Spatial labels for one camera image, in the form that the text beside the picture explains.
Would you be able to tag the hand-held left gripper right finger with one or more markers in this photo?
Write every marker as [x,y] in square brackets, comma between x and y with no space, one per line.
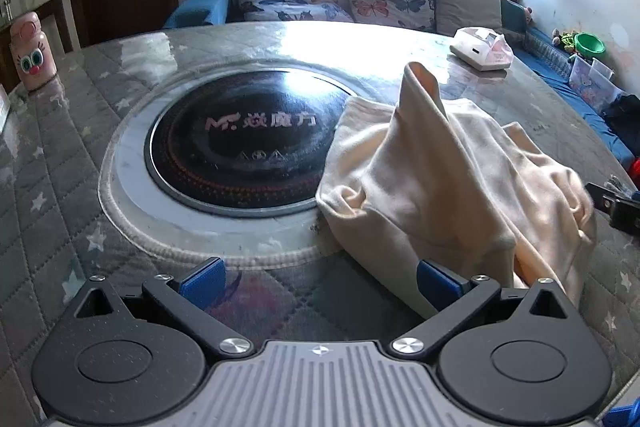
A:
[439,283]

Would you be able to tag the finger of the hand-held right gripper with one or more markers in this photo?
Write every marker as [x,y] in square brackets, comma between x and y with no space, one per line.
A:
[622,212]

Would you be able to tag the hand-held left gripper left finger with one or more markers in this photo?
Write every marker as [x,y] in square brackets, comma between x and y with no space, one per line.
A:
[202,283]

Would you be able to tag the cream garment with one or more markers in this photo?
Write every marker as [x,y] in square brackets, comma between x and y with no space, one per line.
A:
[440,177]

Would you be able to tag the red plastic stool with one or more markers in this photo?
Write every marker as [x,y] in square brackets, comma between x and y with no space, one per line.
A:
[636,172]

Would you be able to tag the black bag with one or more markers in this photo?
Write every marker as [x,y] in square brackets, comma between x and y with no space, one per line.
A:
[625,117]

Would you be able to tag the round black induction cooktop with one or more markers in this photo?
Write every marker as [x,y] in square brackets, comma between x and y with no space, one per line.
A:
[240,157]

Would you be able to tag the clear plastic storage box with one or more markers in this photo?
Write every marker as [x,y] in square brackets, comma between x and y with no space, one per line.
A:
[590,82]

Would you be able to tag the green plastic bowl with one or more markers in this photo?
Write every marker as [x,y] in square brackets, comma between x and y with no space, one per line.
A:
[590,46]

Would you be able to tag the blue sofa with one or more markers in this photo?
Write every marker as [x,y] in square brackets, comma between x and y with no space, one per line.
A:
[547,59]

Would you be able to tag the small green plush toy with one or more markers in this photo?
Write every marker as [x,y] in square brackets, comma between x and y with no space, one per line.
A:
[565,41]

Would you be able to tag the white pink tissue box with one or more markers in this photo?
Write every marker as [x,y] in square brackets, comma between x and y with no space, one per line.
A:
[480,49]

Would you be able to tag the plain grey pillow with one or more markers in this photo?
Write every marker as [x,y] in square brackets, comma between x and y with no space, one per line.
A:
[467,7]

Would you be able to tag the white cardboard box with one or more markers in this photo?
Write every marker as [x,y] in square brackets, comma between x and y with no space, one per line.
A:
[4,107]

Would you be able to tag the pink cartoon-eyed bottle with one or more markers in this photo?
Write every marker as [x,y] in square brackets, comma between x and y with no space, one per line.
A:
[32,57]

